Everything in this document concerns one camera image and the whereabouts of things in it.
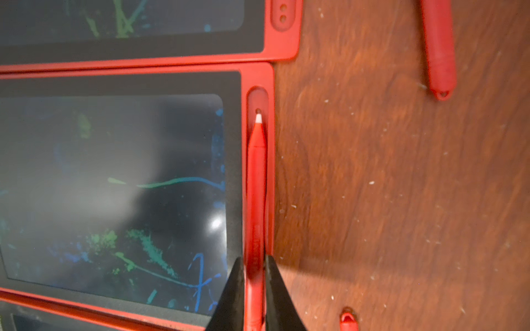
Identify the red tablet far right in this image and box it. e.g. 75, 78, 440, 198
1, 0, 303, 73

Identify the red tablet front right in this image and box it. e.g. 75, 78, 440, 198
1, 301, 115, 331

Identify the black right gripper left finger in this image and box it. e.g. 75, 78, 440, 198
205, 257, 245, 331

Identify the red tablet with green scribbles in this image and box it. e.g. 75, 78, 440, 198
1, 63, 275, 330

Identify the red stylus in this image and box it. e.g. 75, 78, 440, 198
244, 113, 266, 330
340, 310, 359, 331
420, 0, 457, 101

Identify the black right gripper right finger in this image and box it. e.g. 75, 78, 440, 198
265, 255, 307, 331

